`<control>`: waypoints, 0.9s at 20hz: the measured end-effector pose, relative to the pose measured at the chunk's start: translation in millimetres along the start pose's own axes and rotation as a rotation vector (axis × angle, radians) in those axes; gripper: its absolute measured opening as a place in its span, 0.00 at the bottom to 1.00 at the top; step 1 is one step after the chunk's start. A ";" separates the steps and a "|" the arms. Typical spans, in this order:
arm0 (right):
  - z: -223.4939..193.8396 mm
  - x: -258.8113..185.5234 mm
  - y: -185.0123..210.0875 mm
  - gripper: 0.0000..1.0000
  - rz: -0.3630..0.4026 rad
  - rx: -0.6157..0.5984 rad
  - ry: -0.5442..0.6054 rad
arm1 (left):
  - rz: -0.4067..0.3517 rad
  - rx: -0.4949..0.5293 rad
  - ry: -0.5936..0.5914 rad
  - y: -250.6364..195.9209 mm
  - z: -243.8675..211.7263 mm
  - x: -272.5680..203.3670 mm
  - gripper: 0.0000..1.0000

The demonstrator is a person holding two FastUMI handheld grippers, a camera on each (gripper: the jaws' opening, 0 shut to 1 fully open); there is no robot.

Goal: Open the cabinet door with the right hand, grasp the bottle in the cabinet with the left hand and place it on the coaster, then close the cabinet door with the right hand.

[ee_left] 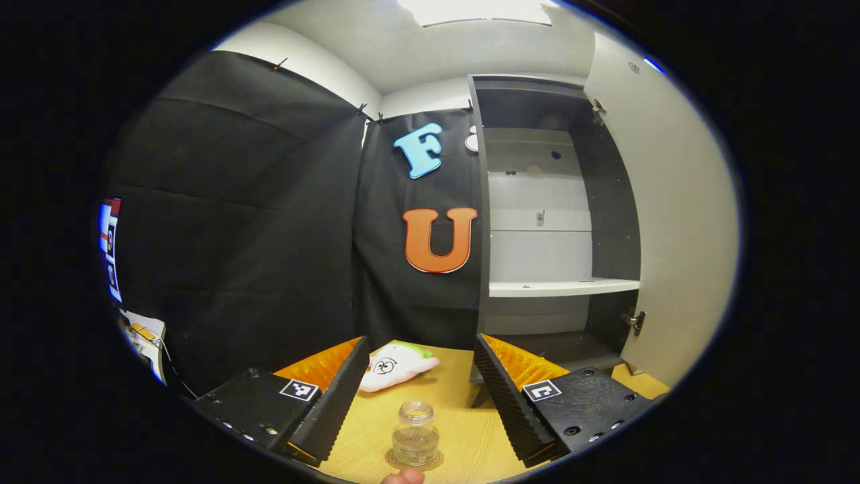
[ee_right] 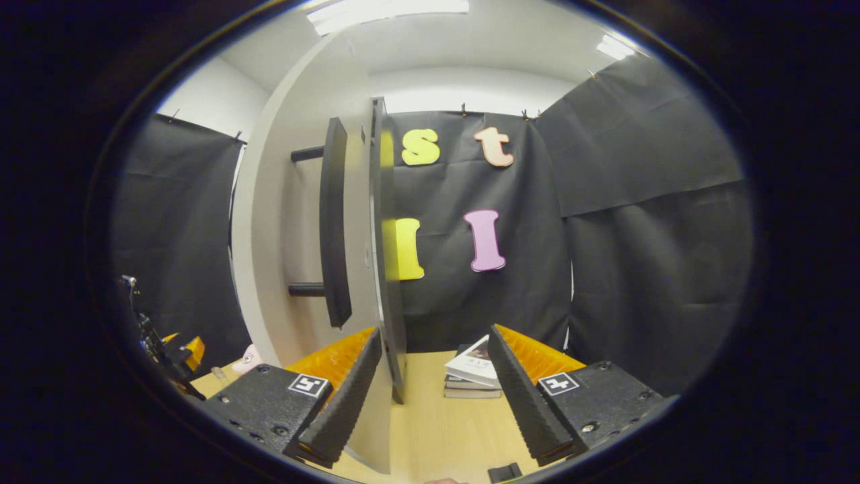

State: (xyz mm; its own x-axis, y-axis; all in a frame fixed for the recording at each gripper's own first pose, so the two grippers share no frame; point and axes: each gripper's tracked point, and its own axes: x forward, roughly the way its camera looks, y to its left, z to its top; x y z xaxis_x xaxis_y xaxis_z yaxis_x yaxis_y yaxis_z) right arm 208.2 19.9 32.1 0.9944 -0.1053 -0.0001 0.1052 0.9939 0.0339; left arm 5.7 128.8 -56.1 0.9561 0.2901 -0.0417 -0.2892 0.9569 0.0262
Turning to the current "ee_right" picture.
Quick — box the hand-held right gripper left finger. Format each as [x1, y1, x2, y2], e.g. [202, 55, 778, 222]
[202, 327, 383, 469]

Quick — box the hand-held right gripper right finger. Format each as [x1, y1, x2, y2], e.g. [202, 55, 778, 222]
[488, 324, 673, 467]

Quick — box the pink coaster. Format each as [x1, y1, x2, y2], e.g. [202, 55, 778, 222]
[232, 344, 264, 375]

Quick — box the grey cabinet door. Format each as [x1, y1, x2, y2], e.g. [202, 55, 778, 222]
[230, 30, 409, 475]

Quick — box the black cabinet door handle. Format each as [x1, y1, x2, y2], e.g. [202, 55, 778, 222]
[288, 117, 353, 329]

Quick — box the dark grey book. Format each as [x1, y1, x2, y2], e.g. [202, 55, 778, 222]
[443, 373, 503, 400]

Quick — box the white cover book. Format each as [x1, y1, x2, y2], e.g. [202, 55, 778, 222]
[445, 335, 502, 390]

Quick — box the black backdrop cloth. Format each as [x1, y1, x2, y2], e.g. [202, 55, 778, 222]
[111, 57, 753, 397]

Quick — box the small ceiling light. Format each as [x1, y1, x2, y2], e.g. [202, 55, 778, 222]
[595, 35, 636, 63]

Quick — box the long ceiling light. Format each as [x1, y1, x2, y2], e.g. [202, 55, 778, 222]
[306, 0, 471, 37]

